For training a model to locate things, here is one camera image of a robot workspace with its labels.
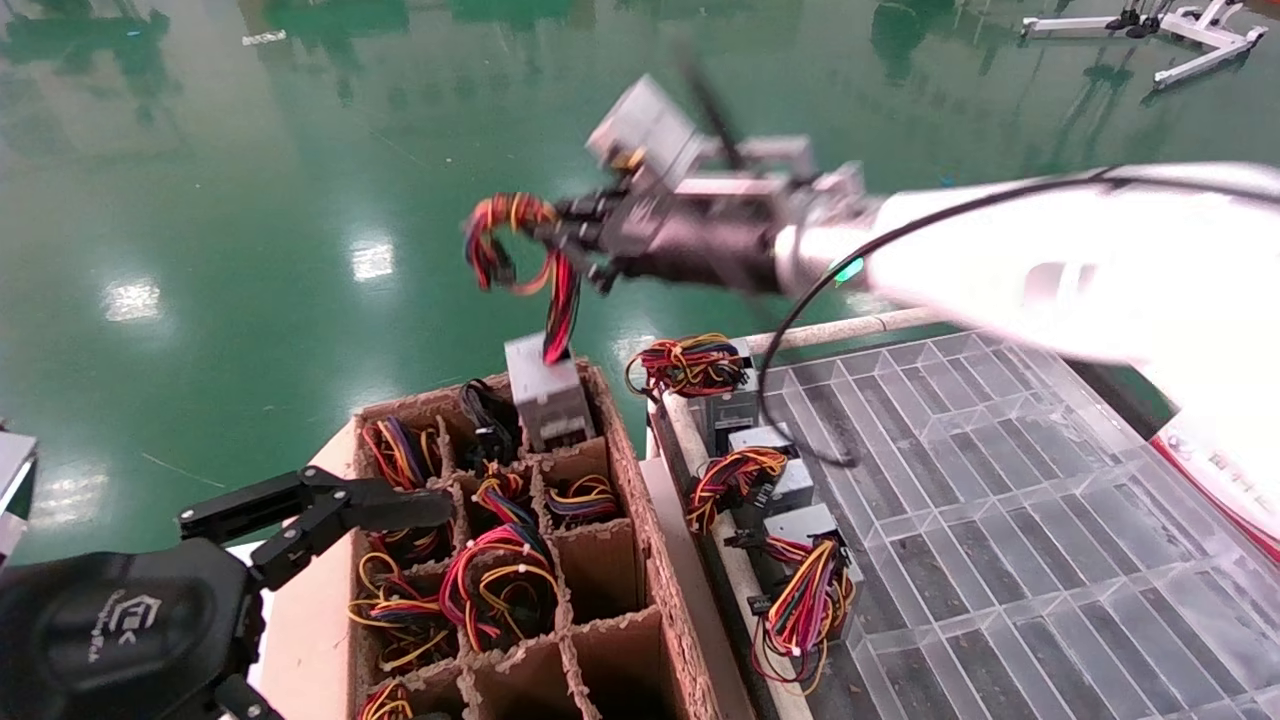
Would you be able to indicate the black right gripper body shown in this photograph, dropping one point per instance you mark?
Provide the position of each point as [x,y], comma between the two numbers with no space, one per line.
[710,240]

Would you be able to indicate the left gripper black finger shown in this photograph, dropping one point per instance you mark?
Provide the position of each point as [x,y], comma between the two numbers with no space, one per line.
[330,505]
[245,700]

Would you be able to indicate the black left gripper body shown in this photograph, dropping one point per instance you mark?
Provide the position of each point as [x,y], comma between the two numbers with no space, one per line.
[110,630]

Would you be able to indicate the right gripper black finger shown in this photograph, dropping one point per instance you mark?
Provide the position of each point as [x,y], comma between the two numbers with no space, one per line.
[612,272]
[590,210]

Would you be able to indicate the brown divided cardboard box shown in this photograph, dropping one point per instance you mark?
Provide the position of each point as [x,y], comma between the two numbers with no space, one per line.
[640,560]

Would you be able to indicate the small white floor piece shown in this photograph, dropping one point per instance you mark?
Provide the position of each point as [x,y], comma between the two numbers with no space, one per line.
[265,39]

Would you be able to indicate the clear plastic compartment tray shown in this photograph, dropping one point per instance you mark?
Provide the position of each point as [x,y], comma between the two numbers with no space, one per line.
[1000,520]

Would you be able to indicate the white metal stand base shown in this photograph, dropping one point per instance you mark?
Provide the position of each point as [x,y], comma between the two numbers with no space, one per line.
[1200,30]

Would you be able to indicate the white sign red text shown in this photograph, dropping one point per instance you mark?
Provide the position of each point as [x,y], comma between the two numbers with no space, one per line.
[1225,480]

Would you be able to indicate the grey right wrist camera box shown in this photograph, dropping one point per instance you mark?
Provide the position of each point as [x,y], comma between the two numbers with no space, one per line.
[645,135]

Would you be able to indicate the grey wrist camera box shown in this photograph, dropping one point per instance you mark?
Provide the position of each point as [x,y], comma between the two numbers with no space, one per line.
[12,490]
[645,135]

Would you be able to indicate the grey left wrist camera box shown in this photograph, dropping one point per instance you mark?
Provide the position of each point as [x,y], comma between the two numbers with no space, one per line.
[12,490]

